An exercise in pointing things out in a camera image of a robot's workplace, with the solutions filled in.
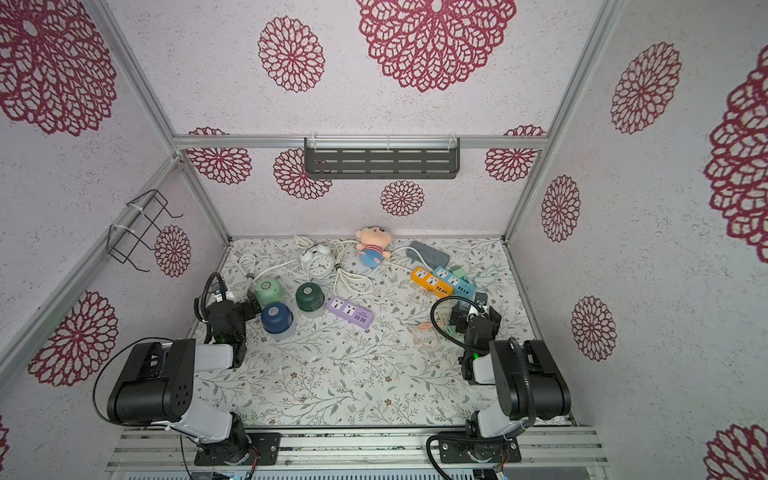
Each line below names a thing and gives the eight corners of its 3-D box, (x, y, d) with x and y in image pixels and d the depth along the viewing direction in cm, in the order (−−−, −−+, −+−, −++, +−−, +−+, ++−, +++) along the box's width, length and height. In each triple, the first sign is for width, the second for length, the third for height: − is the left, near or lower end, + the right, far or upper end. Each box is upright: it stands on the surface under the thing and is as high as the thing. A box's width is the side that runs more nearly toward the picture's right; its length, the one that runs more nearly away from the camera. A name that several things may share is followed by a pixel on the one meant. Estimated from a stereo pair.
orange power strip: (407, 279, 110) (408, 274, 108) (416, 270, 113) (417, 265, 111) (444, 302, 104) (446, 298, 102) (453, 292, 107) (454, 287, 104)
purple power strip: (325, 309, 102) (324, 304, 99) (332, 300, 104) (331, 294, 102) (367, 330, 97) (367, 325, 94) (374, 319, 99) (374, 315, 97)
